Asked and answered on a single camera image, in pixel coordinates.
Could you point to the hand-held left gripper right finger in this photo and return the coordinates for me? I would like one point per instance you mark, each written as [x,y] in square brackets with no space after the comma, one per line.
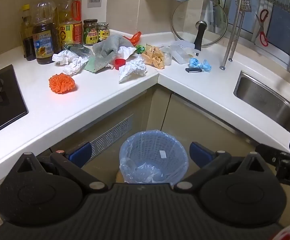
[200,153]

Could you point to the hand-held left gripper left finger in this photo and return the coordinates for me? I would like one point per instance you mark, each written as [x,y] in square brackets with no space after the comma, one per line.
[81,152]

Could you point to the lined white plastic trash basket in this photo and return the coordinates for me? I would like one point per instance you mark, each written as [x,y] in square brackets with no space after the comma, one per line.
[157,145]

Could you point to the white tissue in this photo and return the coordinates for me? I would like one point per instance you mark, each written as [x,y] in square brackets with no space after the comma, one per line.
[132,68]
[126,52]
[62,57]
[74,66]

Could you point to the blue face mask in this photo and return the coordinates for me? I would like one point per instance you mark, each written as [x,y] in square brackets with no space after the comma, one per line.
[197,63]

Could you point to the clear plastic cup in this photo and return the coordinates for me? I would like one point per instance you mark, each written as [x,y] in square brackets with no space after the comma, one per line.
[168,58]

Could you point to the orange plastic bag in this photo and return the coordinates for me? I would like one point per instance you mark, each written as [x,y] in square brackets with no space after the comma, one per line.
[136,37]

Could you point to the plain beige cabinet door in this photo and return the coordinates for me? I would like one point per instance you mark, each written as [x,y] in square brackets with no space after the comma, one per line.
[197,125]

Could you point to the grey cabinet vent grille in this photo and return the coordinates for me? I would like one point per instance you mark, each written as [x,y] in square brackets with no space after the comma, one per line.
[114,132]

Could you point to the narrow beige corner cabinet door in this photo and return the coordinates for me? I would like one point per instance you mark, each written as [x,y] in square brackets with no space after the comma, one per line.
[160,110]

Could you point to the stainless steel sink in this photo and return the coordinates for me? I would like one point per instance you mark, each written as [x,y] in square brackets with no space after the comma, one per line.
[260,92]

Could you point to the beige vented cabinet door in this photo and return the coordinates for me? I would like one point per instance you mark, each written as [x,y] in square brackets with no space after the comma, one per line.
[134,112]

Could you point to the small black razor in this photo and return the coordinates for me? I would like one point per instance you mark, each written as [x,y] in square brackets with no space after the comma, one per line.
[192,70]

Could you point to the black gas stove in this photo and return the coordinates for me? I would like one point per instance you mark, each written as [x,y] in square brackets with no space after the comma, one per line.
[7,105]

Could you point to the green cleaning cloth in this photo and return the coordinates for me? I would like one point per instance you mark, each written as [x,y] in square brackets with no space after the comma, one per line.
[97,63]

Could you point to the red bottle cap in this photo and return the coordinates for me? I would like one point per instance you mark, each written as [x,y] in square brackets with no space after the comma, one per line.
[119,63]

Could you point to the clear plastic food container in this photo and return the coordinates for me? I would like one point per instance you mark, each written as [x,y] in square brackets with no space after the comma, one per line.
[182,52]

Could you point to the crushed clear plastic bottle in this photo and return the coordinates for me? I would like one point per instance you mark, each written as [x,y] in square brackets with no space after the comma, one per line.
[79,50]

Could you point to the yellow snack bag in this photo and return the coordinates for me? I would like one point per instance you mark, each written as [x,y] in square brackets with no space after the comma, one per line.
[153,57]

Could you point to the stainless steel dish rack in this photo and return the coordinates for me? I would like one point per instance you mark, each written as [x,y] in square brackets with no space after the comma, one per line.
[228,47]

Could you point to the grey cleaning cloth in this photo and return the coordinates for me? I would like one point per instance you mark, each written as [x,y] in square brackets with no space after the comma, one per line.
[109,45]

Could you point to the large dark oil bottle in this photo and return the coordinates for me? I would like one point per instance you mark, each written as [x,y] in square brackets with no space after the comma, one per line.
[43,47]

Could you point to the small dark sauce bottle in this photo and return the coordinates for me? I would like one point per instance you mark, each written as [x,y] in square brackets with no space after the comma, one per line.
[29,47]

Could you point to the large green label jar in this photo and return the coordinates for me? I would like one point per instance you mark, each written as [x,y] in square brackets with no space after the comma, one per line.
[91,35]

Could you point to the glass pot lid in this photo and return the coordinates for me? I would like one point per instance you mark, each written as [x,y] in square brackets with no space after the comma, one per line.
[201,35]

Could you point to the green candy wrapper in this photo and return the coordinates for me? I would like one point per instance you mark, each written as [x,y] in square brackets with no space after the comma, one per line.
[140,49]

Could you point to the small yellow label jar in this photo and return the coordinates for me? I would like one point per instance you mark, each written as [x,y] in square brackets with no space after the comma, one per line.
[103,33]

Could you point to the yellow cooking oil bottle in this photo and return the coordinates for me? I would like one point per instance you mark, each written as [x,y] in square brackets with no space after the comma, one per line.
[69,30]

